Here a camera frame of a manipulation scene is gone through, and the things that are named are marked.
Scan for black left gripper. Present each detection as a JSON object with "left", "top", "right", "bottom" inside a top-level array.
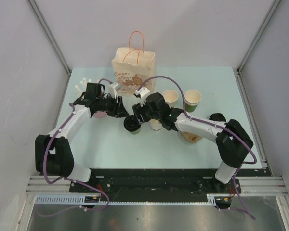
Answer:
[{"left": 96, "top": 93, "right": 129, "bottom": 118}]

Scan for black cup lid stack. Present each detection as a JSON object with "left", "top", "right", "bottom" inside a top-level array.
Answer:
[{"left": 209, "top": 113, "right": 226, "bottom": 122}]

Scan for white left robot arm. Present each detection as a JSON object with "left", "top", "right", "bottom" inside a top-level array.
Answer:
[{"left": 35, "top": 82, "right": 129, "bottom": 193}]

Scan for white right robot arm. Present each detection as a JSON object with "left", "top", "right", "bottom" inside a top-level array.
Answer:
[{"left": 132, "top": 90, "right": 253, "bottom": 193}]

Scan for printed paper takeout bag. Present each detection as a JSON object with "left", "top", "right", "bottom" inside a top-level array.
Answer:
[{"left": 111, "top": 31, "right": 156, "bottom": 97}]

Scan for pink straw holder cup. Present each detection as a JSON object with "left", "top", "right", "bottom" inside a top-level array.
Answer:
[{"left": 93, "top": 111, "right": 107, "bottom": 118}]

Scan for white paper cup stack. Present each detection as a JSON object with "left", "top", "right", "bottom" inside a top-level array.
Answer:
[{"left": 162, "top": 90, "right": 179, "bottom": 108}]

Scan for green paper cup stack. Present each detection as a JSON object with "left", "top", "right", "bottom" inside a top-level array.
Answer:
[{"left": 184, "top": 90, "right": 202, "bottom": 112}]

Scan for brown pulp cup carrier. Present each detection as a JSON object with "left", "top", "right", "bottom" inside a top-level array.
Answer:
[{"left": 182, "top": 132, "right": 202, "bottom": 144}]

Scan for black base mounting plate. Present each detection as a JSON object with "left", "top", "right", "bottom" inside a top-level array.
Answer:
[{"left": 69, "top": 168, "right": 273, "bottom": 202}]

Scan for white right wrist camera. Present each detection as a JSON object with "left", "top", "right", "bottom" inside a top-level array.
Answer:
[{"left": 134, "top": 87, "right": 151, "bottom": 106}]

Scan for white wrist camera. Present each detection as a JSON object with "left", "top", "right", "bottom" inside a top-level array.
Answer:
[
  {"left": 134, "top": 87, "right": 151, "bottom": 106},
  {"left": 108, "top": 82, "right": 122, "bottom": 99}
]

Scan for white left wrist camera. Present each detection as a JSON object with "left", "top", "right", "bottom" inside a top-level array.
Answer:
[{"left": 108, "top": 82, "right": 122, "bottom": 99}]

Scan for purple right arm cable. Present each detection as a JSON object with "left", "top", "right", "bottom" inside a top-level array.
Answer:
[{"left": 137, "top": 76, "right": 257, "bottom": 221}]

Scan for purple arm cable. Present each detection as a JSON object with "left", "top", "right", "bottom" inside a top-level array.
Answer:
[
  {"left": 137, "top": 76, "right": 257, "bottom": 221},
  {"left": 36, "top": 78, "right": 111, "bottom": 217}
]

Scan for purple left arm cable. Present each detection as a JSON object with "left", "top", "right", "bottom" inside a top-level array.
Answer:
[{"left": 36, "top": 78, "right": 111, "bottom": 217}]

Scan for white slotted cable duct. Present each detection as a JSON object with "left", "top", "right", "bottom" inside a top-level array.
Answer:
[{"left": 35, "top": 195, "right": 216, "bottom": 206}]

